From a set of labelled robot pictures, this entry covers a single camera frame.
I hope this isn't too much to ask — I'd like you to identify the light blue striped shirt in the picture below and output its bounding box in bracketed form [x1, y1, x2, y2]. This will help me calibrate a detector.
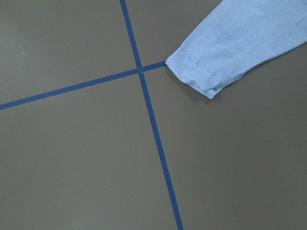
[166, 0, 307, 99]

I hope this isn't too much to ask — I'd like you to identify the blue tape line crosswise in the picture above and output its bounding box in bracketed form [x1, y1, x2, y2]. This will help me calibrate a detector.
[0, 61, 166, 110]

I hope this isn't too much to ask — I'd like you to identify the blue tape line lengthwise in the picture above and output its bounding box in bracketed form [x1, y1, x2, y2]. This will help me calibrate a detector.
[120, 0, 184, 230]

